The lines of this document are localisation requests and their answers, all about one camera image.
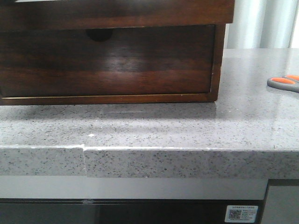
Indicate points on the dark wooden drawer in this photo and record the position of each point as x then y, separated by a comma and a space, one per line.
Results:
158, 60

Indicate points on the grey orange scissors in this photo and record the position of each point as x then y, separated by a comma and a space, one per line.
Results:
287, 83

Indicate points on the dark wooden drawer cabinet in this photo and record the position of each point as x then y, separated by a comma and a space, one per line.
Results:
98, 18

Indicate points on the white QR code sticker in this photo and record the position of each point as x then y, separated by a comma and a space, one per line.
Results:
241, 214

